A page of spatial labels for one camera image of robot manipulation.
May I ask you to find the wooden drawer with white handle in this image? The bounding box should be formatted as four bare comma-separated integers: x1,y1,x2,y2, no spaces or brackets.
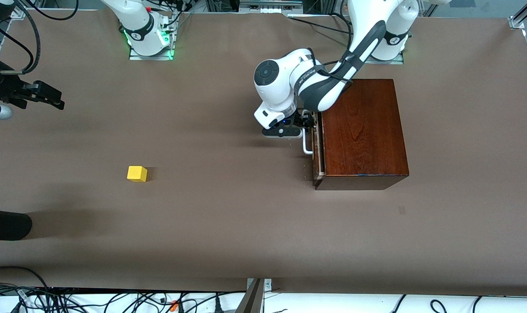
302,110,326,180

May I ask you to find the yellow block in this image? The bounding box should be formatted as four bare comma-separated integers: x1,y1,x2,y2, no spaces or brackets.
127,166,148,183

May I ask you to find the dark brown wooden cabinet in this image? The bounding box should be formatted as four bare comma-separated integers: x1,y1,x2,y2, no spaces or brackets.
312,79,410,191

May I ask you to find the black cylinder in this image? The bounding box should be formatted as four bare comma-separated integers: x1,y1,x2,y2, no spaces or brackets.
0,209,33,241

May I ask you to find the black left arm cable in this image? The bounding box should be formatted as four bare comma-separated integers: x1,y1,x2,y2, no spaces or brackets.
307,47,355,84

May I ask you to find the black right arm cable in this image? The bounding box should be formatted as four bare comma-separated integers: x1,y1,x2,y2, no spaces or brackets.
0,0,79,74

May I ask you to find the aluminium frame profile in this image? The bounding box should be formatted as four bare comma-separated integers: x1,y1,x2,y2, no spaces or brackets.
9,0,29,20
508,0,527,30

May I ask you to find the black cable to arm base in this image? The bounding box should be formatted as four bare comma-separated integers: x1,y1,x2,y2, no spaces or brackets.
287,13,355,35

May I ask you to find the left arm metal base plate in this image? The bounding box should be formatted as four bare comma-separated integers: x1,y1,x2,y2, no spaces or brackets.
360,51,404,65

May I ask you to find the grey network switch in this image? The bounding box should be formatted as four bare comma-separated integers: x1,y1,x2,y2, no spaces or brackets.
239,0,304,14

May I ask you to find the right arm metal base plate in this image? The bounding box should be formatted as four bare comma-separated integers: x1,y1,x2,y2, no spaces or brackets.
129,12,176,61

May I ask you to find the thick black arched cable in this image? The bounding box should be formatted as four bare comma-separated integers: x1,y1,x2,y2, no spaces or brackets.
0,266,51,290

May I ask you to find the metal bracket with dark bar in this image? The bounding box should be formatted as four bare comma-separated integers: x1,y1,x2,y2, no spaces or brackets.
235,278,273,313

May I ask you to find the black cable bundle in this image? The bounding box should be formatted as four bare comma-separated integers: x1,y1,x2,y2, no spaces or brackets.
0,285,247,313

